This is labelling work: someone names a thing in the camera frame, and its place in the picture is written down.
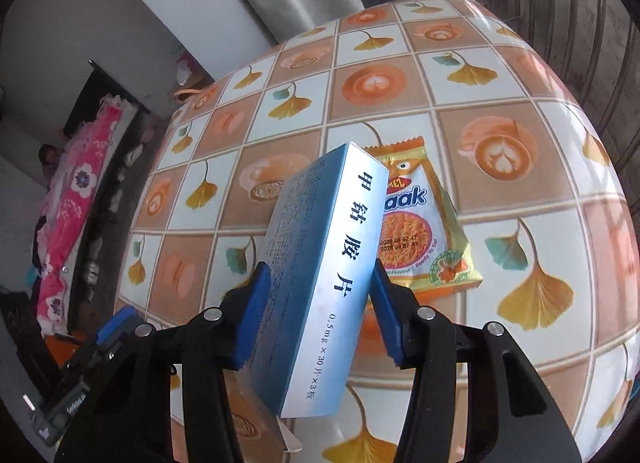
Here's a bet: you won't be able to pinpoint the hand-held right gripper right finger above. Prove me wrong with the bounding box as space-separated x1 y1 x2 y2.
370 260 581 463

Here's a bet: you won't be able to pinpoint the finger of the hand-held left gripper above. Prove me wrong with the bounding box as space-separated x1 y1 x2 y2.
95 306 141 346

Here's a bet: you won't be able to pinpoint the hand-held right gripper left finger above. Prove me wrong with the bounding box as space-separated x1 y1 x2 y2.
55 260 271 463

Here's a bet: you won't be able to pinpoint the blue medicine box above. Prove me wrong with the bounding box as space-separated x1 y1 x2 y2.
235 142 391 451

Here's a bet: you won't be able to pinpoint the orange yellow snack packet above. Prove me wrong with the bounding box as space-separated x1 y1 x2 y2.
362 136 483 294

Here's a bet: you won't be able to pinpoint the pink floral blanket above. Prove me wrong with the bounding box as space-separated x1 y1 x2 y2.
32 103 126 334

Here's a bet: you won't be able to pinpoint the row of shoes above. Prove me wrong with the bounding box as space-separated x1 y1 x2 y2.
82 123 156 284

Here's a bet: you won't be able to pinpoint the tile patterned tablecloth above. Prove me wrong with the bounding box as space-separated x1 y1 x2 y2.
115 0 632 463

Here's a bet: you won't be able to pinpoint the metal railing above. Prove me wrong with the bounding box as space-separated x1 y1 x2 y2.
457 0 640 169

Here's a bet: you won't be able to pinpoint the black bed frame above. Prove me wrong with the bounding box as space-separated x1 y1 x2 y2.
62 60 151 139

